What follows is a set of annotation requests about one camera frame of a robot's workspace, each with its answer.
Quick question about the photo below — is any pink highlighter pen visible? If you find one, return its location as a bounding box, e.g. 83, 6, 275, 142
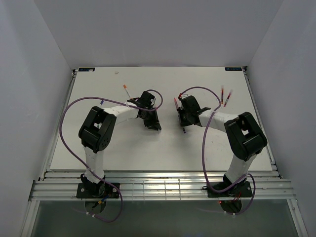
174, 97, 179, 110

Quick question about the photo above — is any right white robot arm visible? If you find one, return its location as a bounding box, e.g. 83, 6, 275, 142
177, 94, 268, 196

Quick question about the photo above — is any left blue table label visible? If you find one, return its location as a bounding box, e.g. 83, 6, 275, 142
78, 68, 95, 72

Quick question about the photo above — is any blue table label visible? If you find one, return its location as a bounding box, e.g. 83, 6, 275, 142
78, 68, 95, 72
225, 67, 242, 72

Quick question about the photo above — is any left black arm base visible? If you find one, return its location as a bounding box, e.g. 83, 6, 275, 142
76, 183, 120, 199

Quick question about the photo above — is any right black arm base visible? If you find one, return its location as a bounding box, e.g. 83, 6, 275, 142
202, 181, 253, 198

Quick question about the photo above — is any orange tipped red pen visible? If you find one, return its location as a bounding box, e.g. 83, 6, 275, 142
221, 85, 224, 105

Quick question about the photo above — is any orange capped white marker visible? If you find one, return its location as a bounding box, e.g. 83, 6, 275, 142
123, 84, 133, 99

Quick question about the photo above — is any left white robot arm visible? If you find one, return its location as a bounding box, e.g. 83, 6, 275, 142
79, 91, 161, 198

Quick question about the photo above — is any purple cable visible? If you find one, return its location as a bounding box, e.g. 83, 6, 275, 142
60, 89, 163, 223
177, 86, 256, 216

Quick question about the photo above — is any red highlighter pen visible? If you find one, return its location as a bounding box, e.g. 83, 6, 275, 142
224, 90, 233, 107

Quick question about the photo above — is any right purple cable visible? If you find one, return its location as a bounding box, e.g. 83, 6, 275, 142
177, 86, 256, 216

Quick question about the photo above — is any aluminium table frame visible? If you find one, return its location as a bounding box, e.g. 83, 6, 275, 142
21, 66, 309, 237

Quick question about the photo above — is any right blue table label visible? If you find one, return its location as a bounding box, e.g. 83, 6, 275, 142
225, 67, 242, 72

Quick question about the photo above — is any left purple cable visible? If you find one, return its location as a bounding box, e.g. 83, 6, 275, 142
60, 89, 163, 223

